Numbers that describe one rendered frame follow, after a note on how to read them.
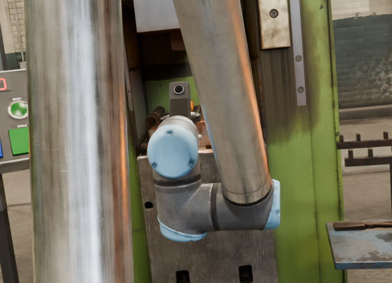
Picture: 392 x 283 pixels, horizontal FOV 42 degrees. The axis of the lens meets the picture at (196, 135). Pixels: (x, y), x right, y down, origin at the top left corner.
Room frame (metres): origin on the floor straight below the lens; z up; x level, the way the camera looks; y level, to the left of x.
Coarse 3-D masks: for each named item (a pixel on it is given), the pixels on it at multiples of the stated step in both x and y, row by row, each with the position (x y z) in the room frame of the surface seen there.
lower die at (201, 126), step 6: (198, 108) 1.82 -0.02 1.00; (168, 114) 1.89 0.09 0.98; (204, 120) 1.53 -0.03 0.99; (156, 126) 1.59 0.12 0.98; (198, 126) 1.51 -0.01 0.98; (204, 126) 1.51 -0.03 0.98; (150, 132) 1.51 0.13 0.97; (204, 132) 1.51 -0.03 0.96; (204, 138) 1.51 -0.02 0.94; (198, 144) 1.51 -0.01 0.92; (204, 144) 1.51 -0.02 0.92
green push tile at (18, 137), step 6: (12, 132) 1.37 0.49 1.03; (18, 132) 1.37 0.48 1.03; (24, 132) 1.38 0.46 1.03; (12, 138) 1.36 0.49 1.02; (18, 138) 1.36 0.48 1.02; (24, 138) 1.37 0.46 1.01; (12, 144) 1.35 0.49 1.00; (18, 144) 1.35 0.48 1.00; (24, 144) 1.36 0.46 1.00; (12, 150) 1.34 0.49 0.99; (18, 150) 1.35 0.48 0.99; (24, 150) 1.35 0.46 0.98
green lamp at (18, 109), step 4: (16, 104) 1.42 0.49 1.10; (20, 104) 1.42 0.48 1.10; (24, 104) 1.43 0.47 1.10; (12, 108) 1.41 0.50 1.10; (16, 108) 1.41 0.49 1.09; (20, 108) 1.42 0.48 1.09; (24, 108) 1.42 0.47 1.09; (12, 112) 1.40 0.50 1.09; (16, 112) 1.41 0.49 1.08; (20, 112) 1.41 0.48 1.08; (24, 112) 1.41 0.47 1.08; (16, 116) 1.40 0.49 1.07; (20, 116) 1.41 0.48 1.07
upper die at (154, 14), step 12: (144, 0) 1.51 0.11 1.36; (156, 0) 1.51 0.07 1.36; (168, 0) 1.51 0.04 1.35; (144, 12) 1.51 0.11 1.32; (156, 12) 1.51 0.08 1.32; (168, 12) 1.51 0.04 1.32; (144, 24) 1.51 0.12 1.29; (156, 24) 1.51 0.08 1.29; (168, 24) 1.51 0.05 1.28; (156, 36) 1.91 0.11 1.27
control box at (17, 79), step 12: (0, 72) 1.46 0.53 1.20; (12, 72) 1.47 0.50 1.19; (24, 72) 1.48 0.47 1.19; (12, 84) 1.45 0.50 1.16; (24, 84) 1.46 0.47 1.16; (0, 96) 1.42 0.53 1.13; (12, 96) 1.43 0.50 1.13; (24, 96) 1.44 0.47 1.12; (0, 108) 1.40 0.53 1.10; (0, 120) 1.39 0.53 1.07; (12, 120) 1.39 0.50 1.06; (24, 120) 1.40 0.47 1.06; (0, 132) 1.37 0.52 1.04; (12, 156) 1.34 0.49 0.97; (24, 156) 1.35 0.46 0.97; (0, 168) 1.34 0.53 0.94; (12, 168) 1.37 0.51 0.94; (24, 168) 1.39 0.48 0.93
